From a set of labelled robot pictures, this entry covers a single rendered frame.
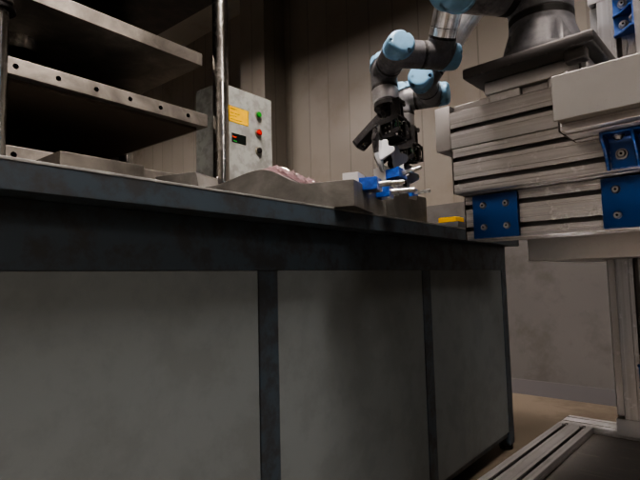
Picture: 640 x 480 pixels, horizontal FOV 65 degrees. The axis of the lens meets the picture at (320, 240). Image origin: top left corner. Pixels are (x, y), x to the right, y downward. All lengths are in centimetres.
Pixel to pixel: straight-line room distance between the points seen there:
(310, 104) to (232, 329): 332
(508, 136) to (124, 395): 77
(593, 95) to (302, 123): 341
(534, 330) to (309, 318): 209
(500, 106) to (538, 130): 9
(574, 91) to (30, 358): 82
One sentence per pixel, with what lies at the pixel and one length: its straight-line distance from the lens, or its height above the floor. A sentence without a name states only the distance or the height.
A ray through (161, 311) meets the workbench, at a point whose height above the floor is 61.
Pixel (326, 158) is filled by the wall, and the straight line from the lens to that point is 386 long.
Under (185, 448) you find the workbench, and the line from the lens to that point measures 86.
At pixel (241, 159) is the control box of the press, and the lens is 216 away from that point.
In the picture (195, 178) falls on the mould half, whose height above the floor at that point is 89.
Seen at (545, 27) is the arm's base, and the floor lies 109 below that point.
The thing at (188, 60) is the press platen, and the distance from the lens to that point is 207.
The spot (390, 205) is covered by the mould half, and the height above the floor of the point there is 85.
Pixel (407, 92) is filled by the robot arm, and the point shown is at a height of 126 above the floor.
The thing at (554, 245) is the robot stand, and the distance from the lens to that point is 108.
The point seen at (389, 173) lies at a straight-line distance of 137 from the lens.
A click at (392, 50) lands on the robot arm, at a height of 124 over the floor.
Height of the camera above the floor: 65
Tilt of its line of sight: 4 degrees up
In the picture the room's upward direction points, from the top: 1 degrees counter-clockwise
